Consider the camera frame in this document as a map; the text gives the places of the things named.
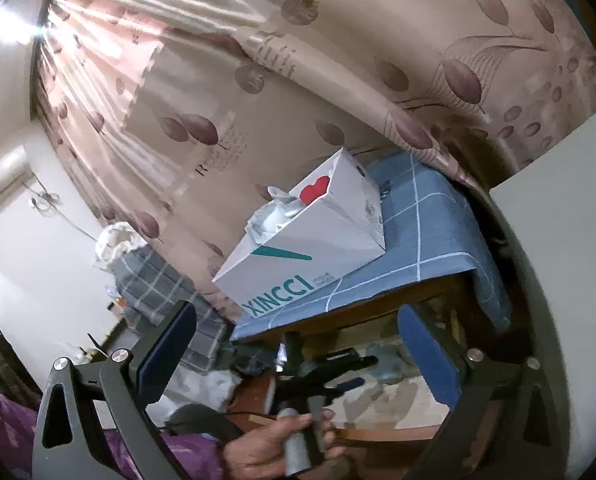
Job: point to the white cabinet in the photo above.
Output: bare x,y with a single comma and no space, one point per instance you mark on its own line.
567,260

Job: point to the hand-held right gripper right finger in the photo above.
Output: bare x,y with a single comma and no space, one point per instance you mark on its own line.
427,355

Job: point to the grey underwear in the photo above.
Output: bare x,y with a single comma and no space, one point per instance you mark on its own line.
407,405

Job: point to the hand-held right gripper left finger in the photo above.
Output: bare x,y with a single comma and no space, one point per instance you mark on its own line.
165,355

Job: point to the white shoe box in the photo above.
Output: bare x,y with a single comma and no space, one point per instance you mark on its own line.
328,240

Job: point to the blue checked tablecloth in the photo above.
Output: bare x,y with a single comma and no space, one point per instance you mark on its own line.
427,240

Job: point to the wooden drawer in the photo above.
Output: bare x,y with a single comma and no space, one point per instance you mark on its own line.
258,395

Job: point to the purple patterned cloth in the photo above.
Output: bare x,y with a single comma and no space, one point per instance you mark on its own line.
3,435

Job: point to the crumpled white plastic bag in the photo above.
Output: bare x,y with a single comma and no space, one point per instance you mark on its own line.
203,385

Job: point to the green plaid bedding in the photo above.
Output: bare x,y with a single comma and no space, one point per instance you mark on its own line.
148,285

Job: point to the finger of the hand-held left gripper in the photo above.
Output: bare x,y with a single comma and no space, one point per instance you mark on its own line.
350,385
348,362

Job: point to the red heart underwear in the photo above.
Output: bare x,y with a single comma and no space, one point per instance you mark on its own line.
313,191

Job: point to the beige leaf print curtain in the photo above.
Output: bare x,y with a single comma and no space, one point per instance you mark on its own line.
328,60

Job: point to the pale green underwear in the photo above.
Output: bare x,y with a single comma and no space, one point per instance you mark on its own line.
385,360

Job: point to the person's left hand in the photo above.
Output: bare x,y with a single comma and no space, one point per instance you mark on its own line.
258,452

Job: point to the wooden nightstand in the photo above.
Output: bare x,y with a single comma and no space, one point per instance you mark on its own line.
377,322

